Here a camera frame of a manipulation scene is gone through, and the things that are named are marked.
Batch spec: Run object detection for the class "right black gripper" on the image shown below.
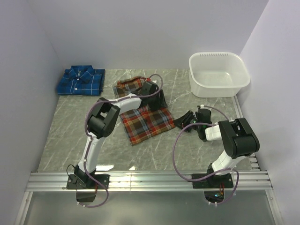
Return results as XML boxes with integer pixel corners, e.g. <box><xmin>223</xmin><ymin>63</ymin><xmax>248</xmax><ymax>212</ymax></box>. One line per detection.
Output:
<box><xmin>172</xmin><ymin>110</ymin><xmax>202</xmax><ymax>132</ymax></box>

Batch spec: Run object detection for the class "red brown plaid shirt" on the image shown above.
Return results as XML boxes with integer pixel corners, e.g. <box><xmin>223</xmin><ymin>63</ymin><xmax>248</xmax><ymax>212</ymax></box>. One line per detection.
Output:
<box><xmin>113</xmin><ymin>76</ymin><xmax>175</xmax><ymax>146</ymax></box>

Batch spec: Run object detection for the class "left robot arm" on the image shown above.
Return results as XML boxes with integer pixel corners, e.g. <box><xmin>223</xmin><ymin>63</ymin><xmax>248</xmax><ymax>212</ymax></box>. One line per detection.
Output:
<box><xmin>74</xmin><ymin>81</ymin><xmax>166</xmax><ymax>188</ymax></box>

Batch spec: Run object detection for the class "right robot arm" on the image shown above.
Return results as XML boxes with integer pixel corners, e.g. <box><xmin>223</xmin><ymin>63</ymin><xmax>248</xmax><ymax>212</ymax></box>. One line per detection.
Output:
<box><xmin>172</xmin><ymin>105</ymin><xmax>260</xmax><ymax>188</ymax></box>

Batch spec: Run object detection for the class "white plastic basin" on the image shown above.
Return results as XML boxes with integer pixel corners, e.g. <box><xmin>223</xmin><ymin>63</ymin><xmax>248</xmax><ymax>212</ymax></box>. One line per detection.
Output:
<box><xmin>188</xmin><ymin>52</ymin><xmax>251</xmax><ymax>98</ymax></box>

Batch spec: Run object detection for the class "blue plaid folded shirt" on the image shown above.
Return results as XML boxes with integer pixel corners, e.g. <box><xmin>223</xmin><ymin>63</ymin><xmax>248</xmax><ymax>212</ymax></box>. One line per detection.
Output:
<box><xmin>56</xmin><ymin>65</ymin><xmax>105</xmax><ymax>96</ymax></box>

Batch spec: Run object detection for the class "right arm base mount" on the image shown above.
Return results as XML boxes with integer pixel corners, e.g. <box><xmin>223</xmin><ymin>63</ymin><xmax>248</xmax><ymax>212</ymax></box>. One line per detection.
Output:
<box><xmin>192</xmin><ymin>173</ymin><xmax>234</xmax><ymax>189</ymax></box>

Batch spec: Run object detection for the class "aluminium rail frame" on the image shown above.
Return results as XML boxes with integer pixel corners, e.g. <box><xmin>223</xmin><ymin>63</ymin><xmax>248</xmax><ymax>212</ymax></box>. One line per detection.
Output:
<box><xmin>14</xmin><ymin>93</ymin><xmax>285</xmax><ymax>225</ymax></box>

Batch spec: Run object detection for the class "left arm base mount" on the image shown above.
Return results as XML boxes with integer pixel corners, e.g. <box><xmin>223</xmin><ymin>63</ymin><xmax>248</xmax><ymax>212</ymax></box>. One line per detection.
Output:
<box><xmin>66</xmin><ymin>174</ymin><xmax>110</xmax><ymax>190</ymax></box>

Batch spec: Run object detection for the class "black box under rail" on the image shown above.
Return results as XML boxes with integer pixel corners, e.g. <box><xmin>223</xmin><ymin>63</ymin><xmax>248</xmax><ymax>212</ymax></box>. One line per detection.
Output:
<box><xmin>75</xmin><ymin>190</ymin><xmax>97</xmax><ymax>203</ymax></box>

